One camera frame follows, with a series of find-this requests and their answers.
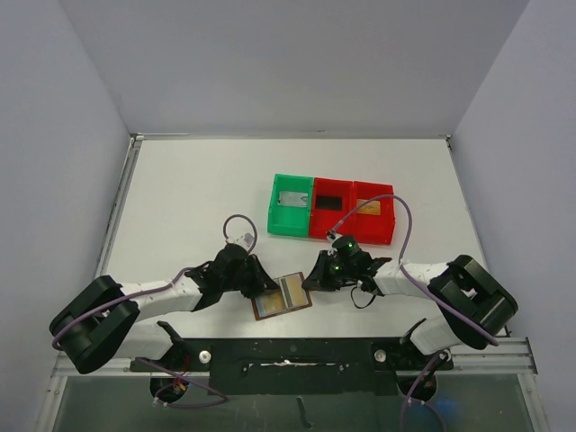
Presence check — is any brown leather card holder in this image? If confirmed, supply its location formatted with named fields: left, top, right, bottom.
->
left=251, top=272, right=312, bottom=320

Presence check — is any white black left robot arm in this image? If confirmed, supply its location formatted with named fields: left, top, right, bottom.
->
left=49, top=244, right=279, bottom=374

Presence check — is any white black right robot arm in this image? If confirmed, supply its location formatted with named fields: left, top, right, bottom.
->
left=302, top=236, right=518, bottom=356

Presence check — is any gold VIP card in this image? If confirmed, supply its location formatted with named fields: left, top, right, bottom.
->
left=356, top=199, right=382, bottom=216

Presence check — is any black card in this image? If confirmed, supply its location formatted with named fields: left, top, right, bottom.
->
left=315, top=194, right=343, bottom=212

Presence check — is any red plastic bin right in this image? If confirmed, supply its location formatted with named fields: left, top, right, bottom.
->
left=352, top=181, right=395, bottom=246

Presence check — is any red plastic bin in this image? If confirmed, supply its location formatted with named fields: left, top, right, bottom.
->
left=309, top=177, right=353, bottom=239
left=352, top=181, right=395, bottom=246

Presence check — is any red plastic bin middle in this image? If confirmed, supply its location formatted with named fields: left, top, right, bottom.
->
left=309, top=177, right=353, bottom=239

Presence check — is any green plastic bin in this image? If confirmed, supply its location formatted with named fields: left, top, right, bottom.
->
left=267, top=174, right=314, bottom=238

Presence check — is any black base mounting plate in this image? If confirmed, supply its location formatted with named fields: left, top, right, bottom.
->
left=130, top=321, right=453, bottom=402

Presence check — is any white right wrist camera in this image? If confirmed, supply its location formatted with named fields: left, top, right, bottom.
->
left=326, top=229, right=344, bottom=248

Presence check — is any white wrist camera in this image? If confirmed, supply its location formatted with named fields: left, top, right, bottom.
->
left=226, top=232, right=254, bottom=250
left=326, top=229, right=344, bottom=248

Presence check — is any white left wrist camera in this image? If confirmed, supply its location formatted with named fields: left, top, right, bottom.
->
left=226, top=232, right=254, bottom=250

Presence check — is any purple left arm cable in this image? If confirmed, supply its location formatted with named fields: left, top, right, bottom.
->
left=51, top=214, right=258, bottom=410

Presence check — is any aluminium left frame rail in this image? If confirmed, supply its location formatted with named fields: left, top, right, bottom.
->
left=94, top=133, right=143, bottom=278

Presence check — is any aluminium frame rail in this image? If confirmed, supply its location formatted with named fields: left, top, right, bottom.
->
left=94, top=133, right=143, bottom=278
left=51, top=336, right=539, bottom=382

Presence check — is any aluminium front frame rail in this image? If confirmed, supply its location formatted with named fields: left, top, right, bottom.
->
left=51, top=336, right=539, bottom=382

